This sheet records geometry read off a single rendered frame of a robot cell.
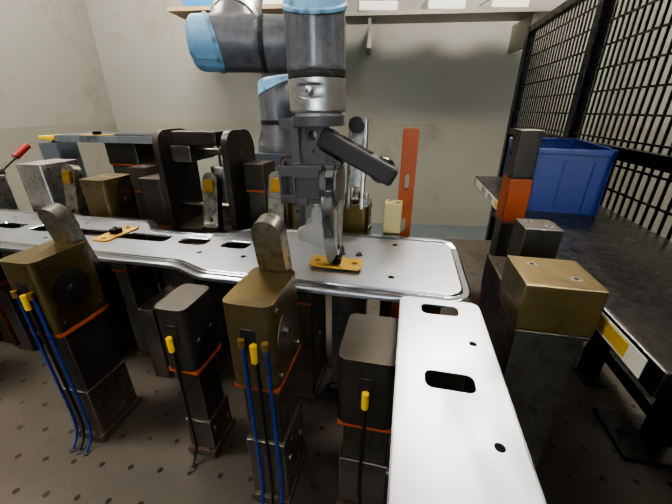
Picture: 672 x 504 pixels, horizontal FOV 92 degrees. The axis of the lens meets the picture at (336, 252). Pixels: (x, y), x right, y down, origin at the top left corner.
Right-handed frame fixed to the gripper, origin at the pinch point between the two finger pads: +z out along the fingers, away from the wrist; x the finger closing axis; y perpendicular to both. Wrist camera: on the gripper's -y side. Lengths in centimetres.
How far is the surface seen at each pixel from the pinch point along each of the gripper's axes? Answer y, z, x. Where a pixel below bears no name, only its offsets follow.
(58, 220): 38.8, -6.6, 10.5
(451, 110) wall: -50, -18, -329
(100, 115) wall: 312, -20, -266
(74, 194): 69, -3, -17
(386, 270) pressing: -8.1, 2.6, 0.0
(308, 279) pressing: 3.1, 2.4, 5.3
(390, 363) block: -9.8, 4.6, 18.2
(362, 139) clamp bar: -1.2, -15.3, -20.7
